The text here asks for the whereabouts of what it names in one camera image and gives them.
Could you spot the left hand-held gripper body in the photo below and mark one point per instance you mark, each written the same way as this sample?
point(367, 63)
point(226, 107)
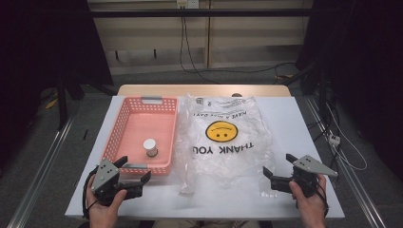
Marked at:
point(106, 177)

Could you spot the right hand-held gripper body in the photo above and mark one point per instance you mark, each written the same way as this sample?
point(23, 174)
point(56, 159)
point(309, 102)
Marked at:
point(305, 180)

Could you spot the pink plastic basket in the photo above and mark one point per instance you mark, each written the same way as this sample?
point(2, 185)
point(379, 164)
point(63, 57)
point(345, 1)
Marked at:
point(152, 126)

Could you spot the clear plastic bag with smiley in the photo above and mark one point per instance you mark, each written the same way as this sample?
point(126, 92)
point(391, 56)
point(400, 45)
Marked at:
point(221, 158)

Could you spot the person's right hand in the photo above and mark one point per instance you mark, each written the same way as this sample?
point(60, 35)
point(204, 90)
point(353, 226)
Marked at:
point(312, 210)

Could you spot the person's left hand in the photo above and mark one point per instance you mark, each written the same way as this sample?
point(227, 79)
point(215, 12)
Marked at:
point(103, 215)

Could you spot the white power strip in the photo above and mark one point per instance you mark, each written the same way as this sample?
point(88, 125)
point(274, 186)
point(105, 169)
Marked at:
point(334, 139)

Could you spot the black metal stand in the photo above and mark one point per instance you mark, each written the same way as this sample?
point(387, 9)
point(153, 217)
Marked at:
point(62, 101)

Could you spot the metal floor rail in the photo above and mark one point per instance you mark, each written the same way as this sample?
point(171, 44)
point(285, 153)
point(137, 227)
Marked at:
point(41, 171)
point(355, 186)

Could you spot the white wall socket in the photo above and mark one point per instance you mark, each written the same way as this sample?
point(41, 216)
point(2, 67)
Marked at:
point(187, 3)

